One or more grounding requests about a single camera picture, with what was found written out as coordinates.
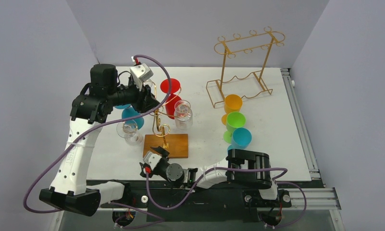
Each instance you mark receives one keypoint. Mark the gold rectangular wire glass rack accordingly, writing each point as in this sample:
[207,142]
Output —
[244,56]

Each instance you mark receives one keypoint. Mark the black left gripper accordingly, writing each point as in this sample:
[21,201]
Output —
[145,100]

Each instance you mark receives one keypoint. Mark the orange plastic goblet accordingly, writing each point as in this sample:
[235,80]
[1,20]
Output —
[232,103]

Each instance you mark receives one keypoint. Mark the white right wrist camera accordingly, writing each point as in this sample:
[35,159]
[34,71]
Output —
[152,159]

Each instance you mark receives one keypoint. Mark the patterned clear glass goblet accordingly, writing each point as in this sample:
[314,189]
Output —
[183,115]

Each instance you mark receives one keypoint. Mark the blue plastic goblet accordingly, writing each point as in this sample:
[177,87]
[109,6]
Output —
[128,111]
[239,139]

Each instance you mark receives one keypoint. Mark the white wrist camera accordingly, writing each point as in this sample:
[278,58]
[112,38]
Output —
[152,159]
[140,73]

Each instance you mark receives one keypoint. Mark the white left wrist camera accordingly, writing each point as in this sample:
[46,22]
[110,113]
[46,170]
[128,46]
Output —
[140,73]

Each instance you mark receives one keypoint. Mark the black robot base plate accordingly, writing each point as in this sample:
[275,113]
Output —
[223,202]

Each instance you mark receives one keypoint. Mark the small clear wine glass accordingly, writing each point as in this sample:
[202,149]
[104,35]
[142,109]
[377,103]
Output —
[128,130]

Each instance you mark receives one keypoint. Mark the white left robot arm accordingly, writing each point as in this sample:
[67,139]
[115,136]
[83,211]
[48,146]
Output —
[97,99]

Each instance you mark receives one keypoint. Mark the blue plastic goblet front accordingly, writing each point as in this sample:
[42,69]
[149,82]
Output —
[239,139]

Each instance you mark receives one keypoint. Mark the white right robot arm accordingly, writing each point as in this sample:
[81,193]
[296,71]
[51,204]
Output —
[244,168]

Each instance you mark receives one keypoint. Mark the gold spiral rack wooden base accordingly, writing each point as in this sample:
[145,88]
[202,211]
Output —
[175,143]

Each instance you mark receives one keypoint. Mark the green plastic goblet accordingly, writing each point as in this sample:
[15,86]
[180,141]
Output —
[232,121]

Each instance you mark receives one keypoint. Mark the red plastic goblet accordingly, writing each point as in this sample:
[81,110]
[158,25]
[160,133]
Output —
[173,86]

